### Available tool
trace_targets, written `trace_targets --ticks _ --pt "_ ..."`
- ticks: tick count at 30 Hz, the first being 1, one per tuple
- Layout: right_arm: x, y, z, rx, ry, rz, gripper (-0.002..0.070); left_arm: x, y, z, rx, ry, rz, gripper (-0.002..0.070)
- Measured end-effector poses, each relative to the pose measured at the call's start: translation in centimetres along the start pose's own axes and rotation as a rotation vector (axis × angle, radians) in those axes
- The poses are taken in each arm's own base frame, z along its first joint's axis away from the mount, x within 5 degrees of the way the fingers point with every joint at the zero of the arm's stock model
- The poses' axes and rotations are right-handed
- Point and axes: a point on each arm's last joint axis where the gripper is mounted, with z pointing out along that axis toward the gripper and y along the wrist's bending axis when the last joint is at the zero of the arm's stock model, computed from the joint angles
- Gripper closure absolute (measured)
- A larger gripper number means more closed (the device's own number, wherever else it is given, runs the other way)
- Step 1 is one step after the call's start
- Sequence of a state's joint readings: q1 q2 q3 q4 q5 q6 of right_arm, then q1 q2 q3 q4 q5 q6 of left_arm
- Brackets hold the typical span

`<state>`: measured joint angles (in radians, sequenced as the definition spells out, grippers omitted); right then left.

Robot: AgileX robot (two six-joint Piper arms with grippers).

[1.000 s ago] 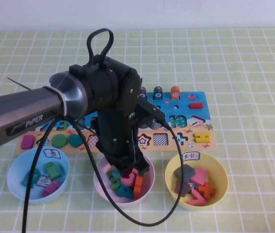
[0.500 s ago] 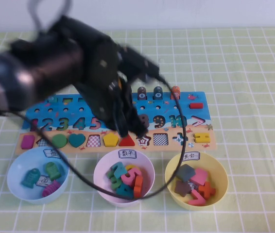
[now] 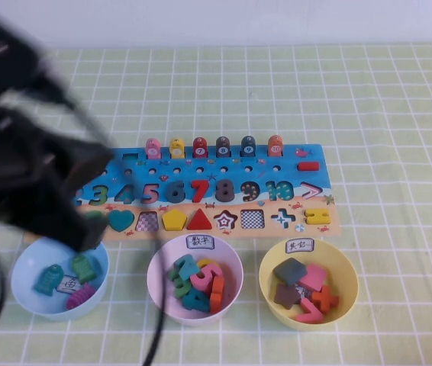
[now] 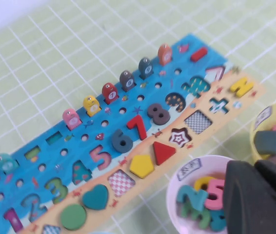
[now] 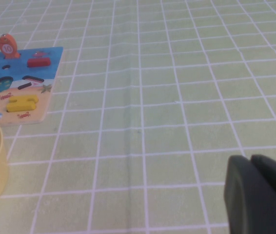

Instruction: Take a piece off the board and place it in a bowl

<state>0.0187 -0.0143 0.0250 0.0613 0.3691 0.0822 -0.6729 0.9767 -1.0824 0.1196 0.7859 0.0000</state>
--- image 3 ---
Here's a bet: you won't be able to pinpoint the light blue bowl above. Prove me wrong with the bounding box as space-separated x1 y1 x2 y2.
11 236 110 322

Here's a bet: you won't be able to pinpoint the pink bowl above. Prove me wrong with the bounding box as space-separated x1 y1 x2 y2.
146 234 244 327

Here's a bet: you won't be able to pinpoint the green number three piece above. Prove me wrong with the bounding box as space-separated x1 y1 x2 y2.
168 268 191 299

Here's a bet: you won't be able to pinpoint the loose paper label fish character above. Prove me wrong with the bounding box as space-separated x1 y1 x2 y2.
56 274 78 294

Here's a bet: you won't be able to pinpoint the blue wooden puzzle board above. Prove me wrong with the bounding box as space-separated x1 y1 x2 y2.
23 143 342 245

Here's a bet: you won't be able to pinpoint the dark grey number six piece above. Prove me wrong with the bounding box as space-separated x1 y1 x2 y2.
165 181 187 204

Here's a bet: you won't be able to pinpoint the orange number piece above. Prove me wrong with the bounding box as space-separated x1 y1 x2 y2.
208 276 226 314

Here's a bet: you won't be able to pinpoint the orange numbered fish peg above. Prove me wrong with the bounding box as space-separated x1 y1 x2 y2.
267 134 285 157

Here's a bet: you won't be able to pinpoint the teal heart piece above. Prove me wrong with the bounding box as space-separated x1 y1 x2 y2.
108 209 136 233

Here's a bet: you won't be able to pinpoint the magenta wooden fish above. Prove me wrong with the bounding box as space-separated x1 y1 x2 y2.
66 284 97 310

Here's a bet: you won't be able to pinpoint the black camera cable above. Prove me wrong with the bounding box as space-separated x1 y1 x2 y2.
61 93 167 366

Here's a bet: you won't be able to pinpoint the brown star piece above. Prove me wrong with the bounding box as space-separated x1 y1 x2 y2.
274 284 303 310

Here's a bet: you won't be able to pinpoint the pink numbered fish peg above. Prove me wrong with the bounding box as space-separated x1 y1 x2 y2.
145 137 163 160

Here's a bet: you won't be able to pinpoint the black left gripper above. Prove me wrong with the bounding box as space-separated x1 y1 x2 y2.
9 178 106 252

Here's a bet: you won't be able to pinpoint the teal number two piece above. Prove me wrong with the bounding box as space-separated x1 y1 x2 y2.
172 253 201 281

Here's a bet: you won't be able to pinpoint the teal number four piece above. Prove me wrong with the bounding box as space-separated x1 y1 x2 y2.
180 288 212 313

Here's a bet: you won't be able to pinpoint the yellow numbered fish peg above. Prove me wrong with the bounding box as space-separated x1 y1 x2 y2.
169 136 185 160

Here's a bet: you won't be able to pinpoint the green circle piece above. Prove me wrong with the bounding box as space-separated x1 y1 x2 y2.
85 210 107 226

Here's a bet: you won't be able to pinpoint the green wooden fish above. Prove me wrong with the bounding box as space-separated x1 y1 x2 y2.
71 254 98 285

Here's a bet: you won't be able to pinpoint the pink greater-than sign piece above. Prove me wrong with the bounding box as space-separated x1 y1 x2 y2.
295 297 323 324

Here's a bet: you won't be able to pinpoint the green grid tablecloth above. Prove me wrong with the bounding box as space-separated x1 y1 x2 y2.
0 43 432 366

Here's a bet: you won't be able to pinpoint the dark grey numbered fish peg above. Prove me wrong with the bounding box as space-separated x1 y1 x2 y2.
240 135 257 159

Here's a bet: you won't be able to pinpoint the yellow bowl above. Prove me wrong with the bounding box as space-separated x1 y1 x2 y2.
258 239 359 332

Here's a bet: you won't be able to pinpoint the red number seven piece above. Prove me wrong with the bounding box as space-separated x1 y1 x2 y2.
189 178 213 203

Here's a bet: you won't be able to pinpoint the pink number five piece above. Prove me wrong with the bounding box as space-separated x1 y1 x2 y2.
191 265 224 294

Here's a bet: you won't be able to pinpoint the dark grey square piece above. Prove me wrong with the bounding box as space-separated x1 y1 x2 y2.
272 258 308 286

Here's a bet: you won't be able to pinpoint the red numbered fish peg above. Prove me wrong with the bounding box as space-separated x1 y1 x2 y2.
192 136 209 159

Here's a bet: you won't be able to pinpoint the paper label number characters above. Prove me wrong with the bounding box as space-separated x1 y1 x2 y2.
185 233 216 252

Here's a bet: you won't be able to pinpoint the yellow equals sign piece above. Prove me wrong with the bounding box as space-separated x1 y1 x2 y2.
304 208 330 226

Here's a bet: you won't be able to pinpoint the yellow pentagon piece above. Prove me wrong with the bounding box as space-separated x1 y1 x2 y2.
161 208 189 232

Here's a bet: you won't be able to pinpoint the orange plus sign piece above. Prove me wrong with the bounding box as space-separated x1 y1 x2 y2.
310 284 340 312

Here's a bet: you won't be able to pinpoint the pink trapezoid piece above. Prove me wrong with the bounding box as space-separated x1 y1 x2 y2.
298 263 331 293

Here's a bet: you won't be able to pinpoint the teal wooden fish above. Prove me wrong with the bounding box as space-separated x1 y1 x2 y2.
33 264 65 296

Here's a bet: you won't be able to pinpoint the brown numbered fish peg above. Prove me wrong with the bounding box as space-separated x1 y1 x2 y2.
215 136 232 159

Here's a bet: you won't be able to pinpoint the red triangle piece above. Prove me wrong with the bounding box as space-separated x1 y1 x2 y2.
185 208 214 231

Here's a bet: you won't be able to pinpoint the brown number eight piece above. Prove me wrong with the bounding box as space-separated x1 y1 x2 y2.
214 179 236 203

